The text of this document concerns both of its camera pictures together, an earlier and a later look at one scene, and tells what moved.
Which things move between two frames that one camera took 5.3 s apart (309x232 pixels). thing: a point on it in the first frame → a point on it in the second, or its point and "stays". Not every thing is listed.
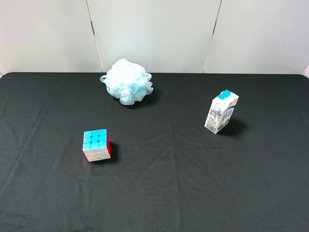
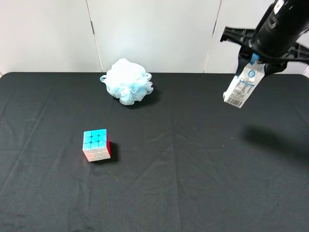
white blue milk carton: [221, 111] → [244, 83]
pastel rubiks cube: [96, 145] stays
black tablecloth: [166, 173] stays
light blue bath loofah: [127, 81] stays
